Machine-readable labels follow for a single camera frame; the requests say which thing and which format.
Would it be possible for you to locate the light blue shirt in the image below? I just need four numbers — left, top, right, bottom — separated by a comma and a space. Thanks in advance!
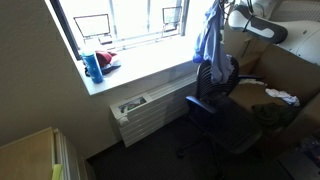
192, 0, 236, 85

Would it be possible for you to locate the black mesh office chair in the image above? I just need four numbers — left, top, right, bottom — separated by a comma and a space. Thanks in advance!
176, 55, 265, 178

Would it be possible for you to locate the dark cloth on windowsill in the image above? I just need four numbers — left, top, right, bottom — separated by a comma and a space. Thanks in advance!
83, 61, 122, 78

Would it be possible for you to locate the red cap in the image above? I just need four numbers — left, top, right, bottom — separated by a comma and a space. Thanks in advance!
95, 50, 115, 69

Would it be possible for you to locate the blue water bottle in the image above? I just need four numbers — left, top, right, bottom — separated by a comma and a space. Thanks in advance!
80, 46, 105, 85

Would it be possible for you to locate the dark green garment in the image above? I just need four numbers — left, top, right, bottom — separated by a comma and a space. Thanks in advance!
251, 101, 301, 130

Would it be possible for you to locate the crumpled white cloth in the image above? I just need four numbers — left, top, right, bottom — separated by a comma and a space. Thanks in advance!
264, 87, 301, 107

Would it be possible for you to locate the brown leather armchair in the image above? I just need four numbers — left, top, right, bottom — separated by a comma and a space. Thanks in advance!
229, 39, 320, 149

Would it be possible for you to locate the yellow sticky note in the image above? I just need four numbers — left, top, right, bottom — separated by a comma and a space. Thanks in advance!
51, 163, 64, 180

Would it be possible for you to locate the light wooden cabinet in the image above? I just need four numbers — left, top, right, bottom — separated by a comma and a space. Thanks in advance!
0, 126, 88, 180

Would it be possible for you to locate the striped grey mattress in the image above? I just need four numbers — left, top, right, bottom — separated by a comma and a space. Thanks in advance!
269, 0, 320, 24

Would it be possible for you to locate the white wall heater unit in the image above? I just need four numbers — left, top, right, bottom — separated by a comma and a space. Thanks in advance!
109, 72, 198, 149

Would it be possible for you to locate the large black wire frame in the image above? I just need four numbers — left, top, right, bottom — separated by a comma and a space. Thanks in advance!
72, 13, 112, 40

